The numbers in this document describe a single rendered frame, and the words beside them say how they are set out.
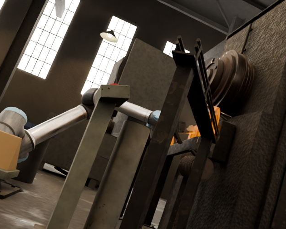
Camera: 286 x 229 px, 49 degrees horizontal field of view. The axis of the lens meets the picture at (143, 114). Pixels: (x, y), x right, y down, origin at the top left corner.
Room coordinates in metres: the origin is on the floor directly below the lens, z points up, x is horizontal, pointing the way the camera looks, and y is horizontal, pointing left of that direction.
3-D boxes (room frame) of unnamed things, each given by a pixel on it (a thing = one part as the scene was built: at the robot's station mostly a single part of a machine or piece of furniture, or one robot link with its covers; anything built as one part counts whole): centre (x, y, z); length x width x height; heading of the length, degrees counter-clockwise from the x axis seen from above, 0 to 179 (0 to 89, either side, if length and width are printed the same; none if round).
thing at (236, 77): (2.06, -0.44, 1.11); 0.47 x 0.06 x 0.47; 11
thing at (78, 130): (4.62, 0.76, 0.39); 1.03 x 0.83 x 0.79; 105
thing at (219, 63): (2.04, -0.34, 1.11); 0.28 x 0.06 x 0.28; 11
